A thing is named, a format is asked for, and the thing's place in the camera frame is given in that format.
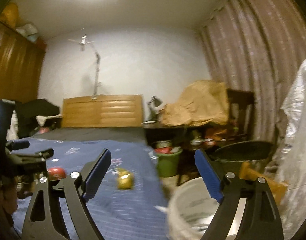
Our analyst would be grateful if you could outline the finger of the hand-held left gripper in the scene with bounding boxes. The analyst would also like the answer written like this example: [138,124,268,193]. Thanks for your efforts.
[17,148,54,164]
[6,140,30,151]

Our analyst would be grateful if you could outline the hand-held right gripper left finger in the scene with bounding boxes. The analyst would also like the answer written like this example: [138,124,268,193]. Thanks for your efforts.
[22,148,112,240]

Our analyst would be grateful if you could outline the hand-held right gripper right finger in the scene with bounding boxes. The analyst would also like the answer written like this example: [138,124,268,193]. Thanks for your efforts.
[194,149,285,240]

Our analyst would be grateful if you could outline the white plastic bucket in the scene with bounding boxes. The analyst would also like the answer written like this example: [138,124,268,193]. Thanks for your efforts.
[167,177,246,240]

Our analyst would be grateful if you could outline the white jacket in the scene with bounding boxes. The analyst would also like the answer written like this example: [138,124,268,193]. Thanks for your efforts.
[7,112,19,140]

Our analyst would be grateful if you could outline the red round container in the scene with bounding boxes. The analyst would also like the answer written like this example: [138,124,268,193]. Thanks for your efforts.
[47,167,67,182]

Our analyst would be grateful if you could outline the black clothes pile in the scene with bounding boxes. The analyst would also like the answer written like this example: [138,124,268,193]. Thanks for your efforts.
[14,99,61,139]

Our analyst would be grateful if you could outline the yellow crumpled wrapper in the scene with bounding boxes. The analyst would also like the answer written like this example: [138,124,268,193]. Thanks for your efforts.
[117,168,134,190]

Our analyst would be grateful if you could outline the white grey garment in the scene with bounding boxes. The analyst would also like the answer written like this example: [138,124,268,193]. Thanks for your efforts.
[35,114,62,127]

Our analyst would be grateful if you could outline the green plastic bucket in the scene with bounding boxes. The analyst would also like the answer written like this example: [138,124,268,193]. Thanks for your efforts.
[155,147,183,178]

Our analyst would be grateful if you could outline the grey bed sheet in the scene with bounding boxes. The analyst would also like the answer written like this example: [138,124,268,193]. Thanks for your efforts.
[30,127,147,145]

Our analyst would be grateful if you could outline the clutter under desk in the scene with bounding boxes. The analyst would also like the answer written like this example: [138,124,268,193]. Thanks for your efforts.
[188,127,241,148]

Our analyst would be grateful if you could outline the blue star printed blanket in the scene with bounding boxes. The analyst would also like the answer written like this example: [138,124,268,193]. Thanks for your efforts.
[12,137,169,240]

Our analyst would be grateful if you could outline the wooden stool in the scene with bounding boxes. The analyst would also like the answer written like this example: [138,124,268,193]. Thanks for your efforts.
[239,161,289,193]

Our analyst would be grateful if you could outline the wooden wardrobe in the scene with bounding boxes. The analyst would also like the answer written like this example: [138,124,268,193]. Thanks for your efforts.
[0,21,46,103]

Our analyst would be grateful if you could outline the dark wooden desk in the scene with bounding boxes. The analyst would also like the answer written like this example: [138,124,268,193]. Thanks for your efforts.
[143,122,243,152]

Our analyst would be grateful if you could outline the wooden headboard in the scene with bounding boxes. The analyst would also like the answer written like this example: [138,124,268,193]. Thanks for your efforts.
[62,94,145,128]

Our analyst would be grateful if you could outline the brown cloth cover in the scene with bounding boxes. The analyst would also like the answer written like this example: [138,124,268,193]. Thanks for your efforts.
[160,80,230,127]

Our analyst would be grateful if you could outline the dark wooden chair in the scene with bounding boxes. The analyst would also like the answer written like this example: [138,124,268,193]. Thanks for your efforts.
[227,89,255,140]

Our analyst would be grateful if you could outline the red storage box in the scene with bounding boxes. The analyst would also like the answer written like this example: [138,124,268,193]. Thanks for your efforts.
[30,38,47,53]

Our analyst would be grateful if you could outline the black desk lamp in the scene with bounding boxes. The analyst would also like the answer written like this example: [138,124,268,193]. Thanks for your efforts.
[142,96,163,125]

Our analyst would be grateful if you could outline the white plastic bags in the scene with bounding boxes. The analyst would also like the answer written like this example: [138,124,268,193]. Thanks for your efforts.
[15,23,38,37]

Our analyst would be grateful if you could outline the clear crinkled plastic sheet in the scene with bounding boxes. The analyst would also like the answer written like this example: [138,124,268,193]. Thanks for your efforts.
[275,40,306,240]

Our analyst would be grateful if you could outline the yellow plastic bag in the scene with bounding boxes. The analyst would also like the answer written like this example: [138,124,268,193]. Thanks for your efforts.
[0,2,20,28]

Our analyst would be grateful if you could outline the beige striped curtain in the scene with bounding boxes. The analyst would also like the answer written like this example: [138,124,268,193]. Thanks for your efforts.
[195,0,306,155]

